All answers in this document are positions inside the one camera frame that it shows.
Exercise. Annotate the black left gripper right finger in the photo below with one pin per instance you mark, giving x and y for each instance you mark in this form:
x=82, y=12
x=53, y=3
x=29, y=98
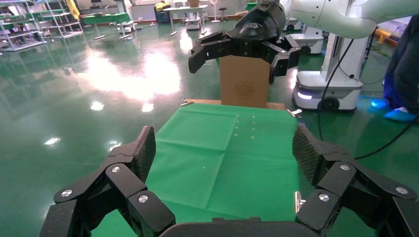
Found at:
x=343, y=186

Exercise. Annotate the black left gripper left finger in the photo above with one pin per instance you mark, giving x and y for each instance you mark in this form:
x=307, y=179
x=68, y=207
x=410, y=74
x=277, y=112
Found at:
x=124, y=183

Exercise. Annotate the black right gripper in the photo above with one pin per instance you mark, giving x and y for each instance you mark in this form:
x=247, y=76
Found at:
x=258, y=29

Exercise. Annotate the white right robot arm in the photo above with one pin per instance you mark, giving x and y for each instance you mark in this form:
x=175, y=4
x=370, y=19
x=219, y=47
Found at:
x=327, y=16

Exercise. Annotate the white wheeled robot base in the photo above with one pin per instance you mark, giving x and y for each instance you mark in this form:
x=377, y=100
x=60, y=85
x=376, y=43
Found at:
x=327, y=88
x=307, y=42

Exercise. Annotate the black round stool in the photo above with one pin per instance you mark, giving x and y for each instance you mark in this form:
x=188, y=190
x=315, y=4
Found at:
x=222, y=11

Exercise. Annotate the white work table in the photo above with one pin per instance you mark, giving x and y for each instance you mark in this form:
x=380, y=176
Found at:
x=185, y=9

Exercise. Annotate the silver metal binder clip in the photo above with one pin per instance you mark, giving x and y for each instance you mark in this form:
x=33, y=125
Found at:
x=186, y=102
x=295, y=112

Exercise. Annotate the green table cloth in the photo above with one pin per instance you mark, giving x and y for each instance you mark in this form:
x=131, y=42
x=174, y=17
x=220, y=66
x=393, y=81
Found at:
x=212, y=163

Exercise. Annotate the green covered table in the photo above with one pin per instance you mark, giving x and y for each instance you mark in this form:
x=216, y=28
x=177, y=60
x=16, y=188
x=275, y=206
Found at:
x=101, y=19

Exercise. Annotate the metal shelf rack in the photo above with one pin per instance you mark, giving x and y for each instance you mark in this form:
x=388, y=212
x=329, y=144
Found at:
x=19, y=29
x=62, y=19

